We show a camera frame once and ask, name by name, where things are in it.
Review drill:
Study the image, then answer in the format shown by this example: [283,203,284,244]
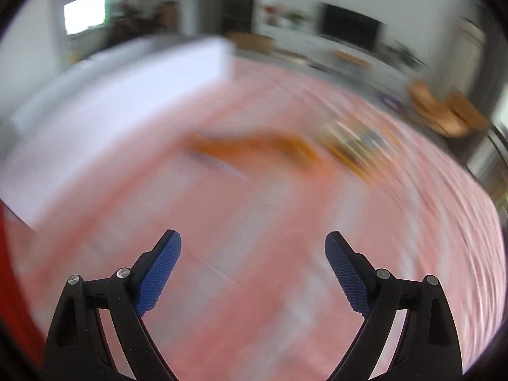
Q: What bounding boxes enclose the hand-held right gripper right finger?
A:
[324,231,464,381]

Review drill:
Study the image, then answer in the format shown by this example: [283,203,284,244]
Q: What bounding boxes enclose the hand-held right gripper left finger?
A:
[43,229,182,381]

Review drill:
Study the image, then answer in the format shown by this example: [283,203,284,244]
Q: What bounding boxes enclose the yellow and dark snack packet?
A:
[317,119,393,183]

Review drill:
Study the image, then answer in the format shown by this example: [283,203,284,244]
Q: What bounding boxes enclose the orange sausage packet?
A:
[184,129,334,179]

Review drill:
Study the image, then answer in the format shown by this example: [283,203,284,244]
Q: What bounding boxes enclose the white cardboard box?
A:
[0,37,235,227]

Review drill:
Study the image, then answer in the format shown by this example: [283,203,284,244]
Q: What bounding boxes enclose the orange striped tablecloth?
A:
[12,59,501,381]

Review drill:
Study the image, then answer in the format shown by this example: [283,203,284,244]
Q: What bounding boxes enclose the red clothing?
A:
[0,200,46,366]

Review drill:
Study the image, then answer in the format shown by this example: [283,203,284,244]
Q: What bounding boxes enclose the orange lounge chair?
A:
[409,80,491,137]

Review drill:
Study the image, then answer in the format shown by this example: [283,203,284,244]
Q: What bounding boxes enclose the wooden stool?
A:
[333,50,374,70]

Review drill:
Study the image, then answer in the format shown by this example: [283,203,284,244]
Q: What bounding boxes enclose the large plant in white pot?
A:
[387,40,425,68]

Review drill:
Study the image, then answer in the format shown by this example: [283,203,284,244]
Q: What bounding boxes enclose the white low cabinet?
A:
[254,24,409,84]

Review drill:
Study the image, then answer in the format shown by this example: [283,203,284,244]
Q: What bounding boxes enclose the black television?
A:
[319,2,382,52]

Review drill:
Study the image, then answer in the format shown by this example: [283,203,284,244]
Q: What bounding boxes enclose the covered standing air conditioner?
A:
[454,18,487,100]

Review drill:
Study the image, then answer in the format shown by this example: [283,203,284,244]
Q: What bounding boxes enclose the brown cardboard box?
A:
[228,32,276,54]

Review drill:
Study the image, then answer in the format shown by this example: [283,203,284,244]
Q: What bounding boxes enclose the dark wooden dining chairs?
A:
[107,0,179,44]

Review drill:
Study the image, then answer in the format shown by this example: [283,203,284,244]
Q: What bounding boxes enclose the green plant in vase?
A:
[286,10,310,28]

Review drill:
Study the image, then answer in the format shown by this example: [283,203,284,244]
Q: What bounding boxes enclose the red flowers in vase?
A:
[262,4,286,24]

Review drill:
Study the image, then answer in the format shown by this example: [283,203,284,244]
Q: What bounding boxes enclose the balcony window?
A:
[63,0,107,36]

